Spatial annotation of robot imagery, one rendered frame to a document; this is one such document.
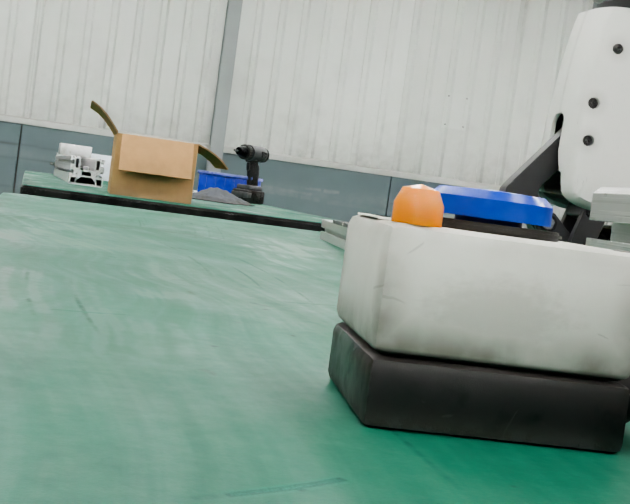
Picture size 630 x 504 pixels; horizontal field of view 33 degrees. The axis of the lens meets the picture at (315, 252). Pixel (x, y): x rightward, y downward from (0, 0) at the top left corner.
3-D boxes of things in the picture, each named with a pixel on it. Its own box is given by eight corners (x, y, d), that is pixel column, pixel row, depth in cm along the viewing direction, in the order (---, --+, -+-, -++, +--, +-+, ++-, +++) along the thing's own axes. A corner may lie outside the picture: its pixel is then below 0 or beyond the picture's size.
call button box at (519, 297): (325, 377, 39) (349, 204, 39) (581, 406, 40) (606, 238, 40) (360, 428, 31) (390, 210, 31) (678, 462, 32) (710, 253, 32)
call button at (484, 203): (411, 239, 37) (419, 181, 37) (523, 254, 37) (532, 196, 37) (438, 246, 33) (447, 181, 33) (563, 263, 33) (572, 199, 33)
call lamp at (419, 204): (386, 220, 32) (392, 180, 32) (435, 226, 33) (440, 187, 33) (396, 222, 31) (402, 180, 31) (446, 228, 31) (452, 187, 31)
